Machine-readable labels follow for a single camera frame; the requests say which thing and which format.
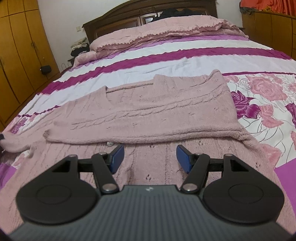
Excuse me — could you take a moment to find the pink knit sweater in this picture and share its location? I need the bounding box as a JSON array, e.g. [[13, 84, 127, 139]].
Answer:
[[0, 69, 296, 235]]

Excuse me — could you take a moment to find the dark nightstand with clothes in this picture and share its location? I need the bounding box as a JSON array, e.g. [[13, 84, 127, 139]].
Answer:
[[68, 37, 90, 66]]

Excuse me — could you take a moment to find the floral striped bed sheet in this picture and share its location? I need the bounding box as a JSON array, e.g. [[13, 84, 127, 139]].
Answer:
[[0, 34, 296, 190]]

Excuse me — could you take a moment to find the wooden wardrobe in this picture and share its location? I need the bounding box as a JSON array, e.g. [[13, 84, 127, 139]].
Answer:
[[1, 1, 61, 130]]

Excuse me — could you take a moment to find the pink knit blanket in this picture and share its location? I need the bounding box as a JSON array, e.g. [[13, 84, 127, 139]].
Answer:
[[73, 15, 248, 68]]

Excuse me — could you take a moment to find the orange curtain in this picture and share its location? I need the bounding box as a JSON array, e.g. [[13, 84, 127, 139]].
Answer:
[[240, 0, 295, 16]]

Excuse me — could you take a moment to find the dark wooden headboard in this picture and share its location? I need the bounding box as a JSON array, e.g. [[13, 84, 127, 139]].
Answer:
[[82, 0, 217, 43]]

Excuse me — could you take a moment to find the black wardrobe handle device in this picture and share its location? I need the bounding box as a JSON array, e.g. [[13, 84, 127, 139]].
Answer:
[[40, 65, 52, 75]]

